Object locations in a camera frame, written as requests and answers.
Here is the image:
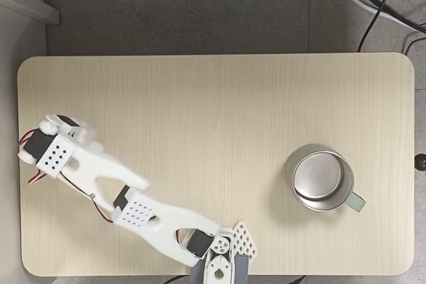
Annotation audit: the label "white dressing roll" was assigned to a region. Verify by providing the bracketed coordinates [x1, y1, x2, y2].
[87, 140, 106, 157]

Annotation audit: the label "dark round knob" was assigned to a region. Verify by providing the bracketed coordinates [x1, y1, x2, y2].
[413, 153, 426, 172]

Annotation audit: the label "black cable under table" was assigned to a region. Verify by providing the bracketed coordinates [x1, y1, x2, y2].
[162, 273, 191, 284]

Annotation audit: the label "metal cup green handle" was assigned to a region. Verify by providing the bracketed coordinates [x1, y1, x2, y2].
[285, 143, 367, 213]

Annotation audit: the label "short black cable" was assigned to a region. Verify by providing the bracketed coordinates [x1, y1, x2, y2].
[403, 36, 426, 56]

